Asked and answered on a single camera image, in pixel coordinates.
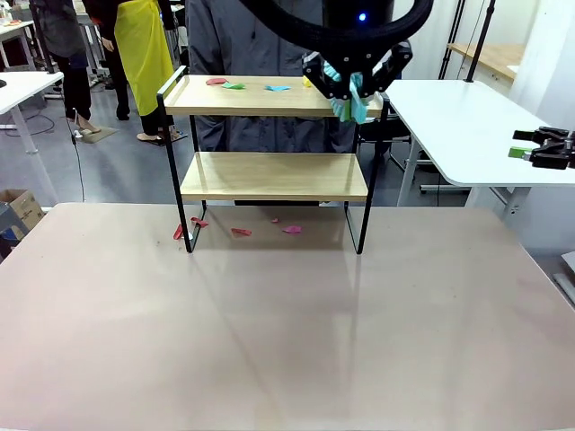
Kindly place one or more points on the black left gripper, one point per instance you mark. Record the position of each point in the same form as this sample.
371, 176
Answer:
357, 63

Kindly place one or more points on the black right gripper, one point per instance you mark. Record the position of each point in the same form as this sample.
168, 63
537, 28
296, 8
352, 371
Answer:
559, 155

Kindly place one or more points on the teal chenille duster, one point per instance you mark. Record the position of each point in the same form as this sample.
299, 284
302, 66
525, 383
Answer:
352, 105

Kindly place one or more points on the yellow paper scrap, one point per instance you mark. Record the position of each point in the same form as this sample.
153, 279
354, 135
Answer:
306, 82

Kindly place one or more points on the black office chair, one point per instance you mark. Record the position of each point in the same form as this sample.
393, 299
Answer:
395, 134

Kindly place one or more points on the white rounded table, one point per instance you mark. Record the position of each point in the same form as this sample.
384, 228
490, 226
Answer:
462, 121

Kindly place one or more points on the blue paper scrap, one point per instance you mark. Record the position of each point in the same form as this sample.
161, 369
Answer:
276, 88

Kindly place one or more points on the wooden desk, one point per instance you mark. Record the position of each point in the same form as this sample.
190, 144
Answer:
489, 56

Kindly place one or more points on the thin black tripod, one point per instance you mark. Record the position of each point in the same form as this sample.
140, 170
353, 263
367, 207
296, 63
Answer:
451, 40

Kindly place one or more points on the person in grey jacket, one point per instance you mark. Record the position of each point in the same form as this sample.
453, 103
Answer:
251, 45

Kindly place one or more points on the thick black stand pole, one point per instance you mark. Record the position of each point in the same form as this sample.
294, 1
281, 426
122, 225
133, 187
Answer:
480, 40

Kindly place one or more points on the green paper scrap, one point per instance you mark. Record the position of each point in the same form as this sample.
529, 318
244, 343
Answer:
233, 85

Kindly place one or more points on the person in yellow apron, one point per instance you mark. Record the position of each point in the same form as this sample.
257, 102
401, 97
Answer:
144, 54

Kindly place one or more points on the person in dark clothes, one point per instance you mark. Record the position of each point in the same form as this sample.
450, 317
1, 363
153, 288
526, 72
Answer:
72, 45

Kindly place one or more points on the white desk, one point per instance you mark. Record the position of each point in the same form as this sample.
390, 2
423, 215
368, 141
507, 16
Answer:
22, 90

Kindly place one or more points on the brown cardboard box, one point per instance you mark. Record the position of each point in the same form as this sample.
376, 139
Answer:
22, 208

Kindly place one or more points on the two-tier wooden shelf black frame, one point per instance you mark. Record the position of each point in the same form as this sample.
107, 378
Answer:
269, 177

